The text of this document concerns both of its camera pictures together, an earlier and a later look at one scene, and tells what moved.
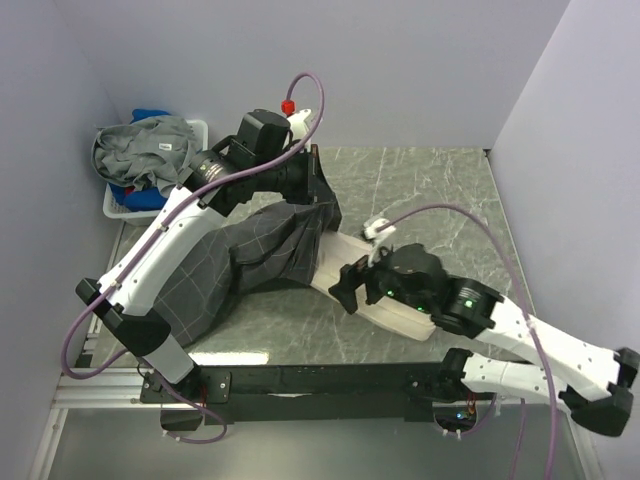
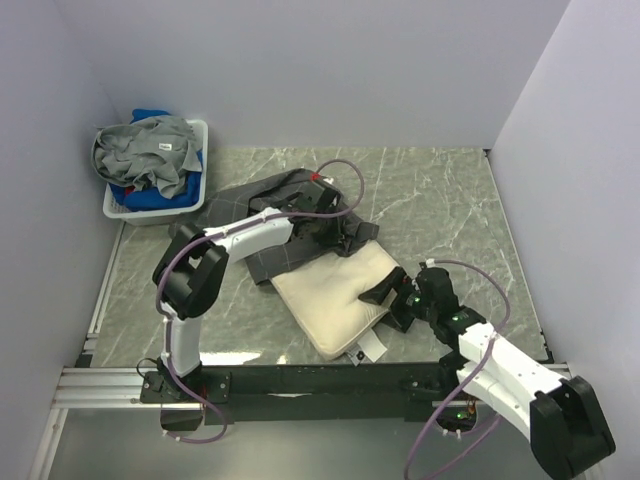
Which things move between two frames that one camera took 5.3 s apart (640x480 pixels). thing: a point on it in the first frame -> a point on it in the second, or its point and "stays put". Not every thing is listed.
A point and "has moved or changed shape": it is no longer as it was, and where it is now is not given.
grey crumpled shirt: x=149 y=151 stays put
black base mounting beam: x=296 y=393 stays put
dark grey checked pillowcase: x=274 y=243 has moved or changed shape
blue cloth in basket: x=150 y=199 stays put
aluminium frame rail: x=105 y=388 stays put
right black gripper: x=344 y=289 -> x=378 y=293
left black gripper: x=307 y=192 -> x=334 y=238
